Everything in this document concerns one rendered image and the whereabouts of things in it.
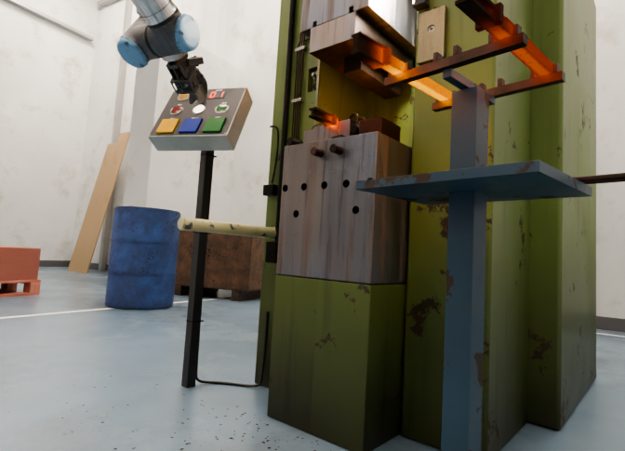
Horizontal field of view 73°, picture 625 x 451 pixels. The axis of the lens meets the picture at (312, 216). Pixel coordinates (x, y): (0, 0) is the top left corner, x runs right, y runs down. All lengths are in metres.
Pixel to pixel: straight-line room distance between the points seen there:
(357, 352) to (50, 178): 8.66
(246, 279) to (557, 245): 3.35
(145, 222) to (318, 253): 2.61
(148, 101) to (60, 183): 4.15
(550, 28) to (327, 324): 1.35
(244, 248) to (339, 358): 3.31
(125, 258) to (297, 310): 2.60
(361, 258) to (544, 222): 0.75
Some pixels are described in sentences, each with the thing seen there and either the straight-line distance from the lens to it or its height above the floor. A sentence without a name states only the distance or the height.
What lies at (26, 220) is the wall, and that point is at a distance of 9.32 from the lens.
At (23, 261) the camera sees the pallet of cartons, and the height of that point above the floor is 0.31.
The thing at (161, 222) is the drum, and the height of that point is 0.73.
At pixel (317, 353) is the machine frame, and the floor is 0.24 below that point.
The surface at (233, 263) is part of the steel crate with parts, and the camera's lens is 4.56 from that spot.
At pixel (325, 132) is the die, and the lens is 1.47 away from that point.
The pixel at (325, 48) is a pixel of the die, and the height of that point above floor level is 1.27.
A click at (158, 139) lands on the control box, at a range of 1.77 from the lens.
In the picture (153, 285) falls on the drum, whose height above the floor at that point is 0.21.
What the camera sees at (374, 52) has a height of 0.98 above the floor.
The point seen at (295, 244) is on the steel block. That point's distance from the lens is 1.40.
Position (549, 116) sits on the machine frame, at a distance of 1.79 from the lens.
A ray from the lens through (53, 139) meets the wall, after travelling 9.64.
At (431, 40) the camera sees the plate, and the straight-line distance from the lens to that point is 1.51.
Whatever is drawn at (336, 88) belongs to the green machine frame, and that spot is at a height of 1.24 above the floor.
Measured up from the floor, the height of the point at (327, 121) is 0.98.
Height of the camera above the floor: 0.55
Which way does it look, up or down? 5 degrees up
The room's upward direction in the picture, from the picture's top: 3 degrees clockwise
